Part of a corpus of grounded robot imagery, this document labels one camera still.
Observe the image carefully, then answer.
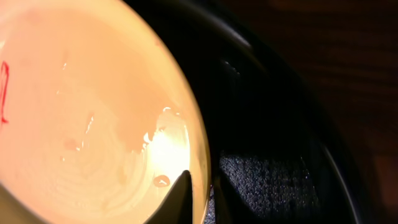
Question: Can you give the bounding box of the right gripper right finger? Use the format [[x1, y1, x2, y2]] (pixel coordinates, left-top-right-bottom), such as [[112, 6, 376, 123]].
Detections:
[[213, 175, 245, 224]]

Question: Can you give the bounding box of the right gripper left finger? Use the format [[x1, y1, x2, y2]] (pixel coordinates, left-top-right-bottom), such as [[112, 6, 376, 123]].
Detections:
[[146, 170, 193, 224]]

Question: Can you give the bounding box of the yellow plate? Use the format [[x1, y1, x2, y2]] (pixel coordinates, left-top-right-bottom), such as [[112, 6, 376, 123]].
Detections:
[[1, 1, 210, 223]]

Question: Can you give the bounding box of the round black tray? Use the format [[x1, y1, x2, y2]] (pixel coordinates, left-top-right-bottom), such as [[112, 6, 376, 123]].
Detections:
[[129, 0, 374, 223]]

